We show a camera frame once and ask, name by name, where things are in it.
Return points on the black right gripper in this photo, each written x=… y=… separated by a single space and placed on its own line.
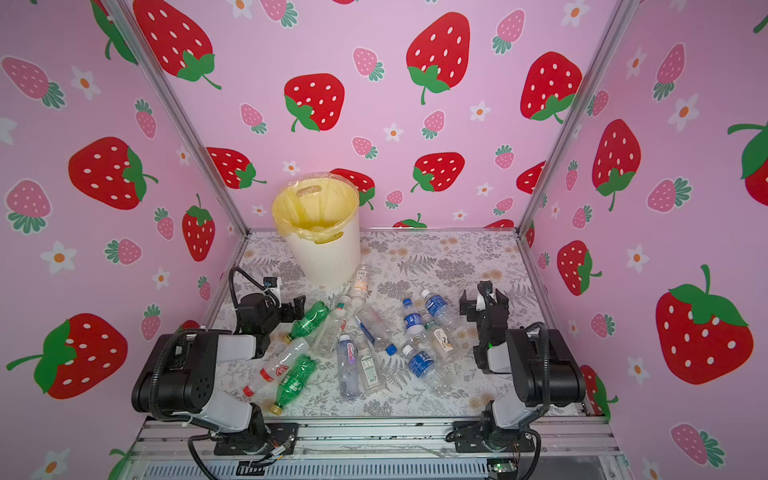
x=485 y=308

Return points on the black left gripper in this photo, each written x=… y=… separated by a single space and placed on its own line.
x=289 y=308

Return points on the clear bottle white cap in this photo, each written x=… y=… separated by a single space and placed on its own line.
x=332 y=328

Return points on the blue label bottle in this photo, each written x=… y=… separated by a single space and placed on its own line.
x=438 y=309
x=412 y=319
x=425 y=368

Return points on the small bottle orange label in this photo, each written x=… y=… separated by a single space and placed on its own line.
x=361 y=283

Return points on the clear bottle blue cap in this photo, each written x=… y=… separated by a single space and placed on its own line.
x=375 y=330

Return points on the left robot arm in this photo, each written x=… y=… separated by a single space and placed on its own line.
x=178 y=382

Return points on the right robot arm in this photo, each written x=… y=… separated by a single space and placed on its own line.
x=543 y=371

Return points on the white plastic waste bin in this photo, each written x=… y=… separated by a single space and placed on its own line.
x=333 y=263

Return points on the yellow bin liner bag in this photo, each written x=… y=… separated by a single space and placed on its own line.
x=315 y=207

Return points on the green bottle upper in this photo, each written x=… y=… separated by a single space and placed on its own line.
x=310 y=322

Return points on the clear bottle red label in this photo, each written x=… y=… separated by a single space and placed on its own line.
x=274 y=368

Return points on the tea bottle beige label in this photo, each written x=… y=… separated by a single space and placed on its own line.
x=442 y=344

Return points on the green bottle lower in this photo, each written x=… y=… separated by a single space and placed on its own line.
x=293 y=383

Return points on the clear bottle pink label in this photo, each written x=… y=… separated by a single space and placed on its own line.
x=348 y=374

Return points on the clear bottle green label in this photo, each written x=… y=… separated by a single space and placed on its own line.
x=370 y=376

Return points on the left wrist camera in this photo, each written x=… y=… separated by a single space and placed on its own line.
x=272 y=284

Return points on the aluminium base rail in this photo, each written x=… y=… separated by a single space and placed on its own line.
x=385 y=448

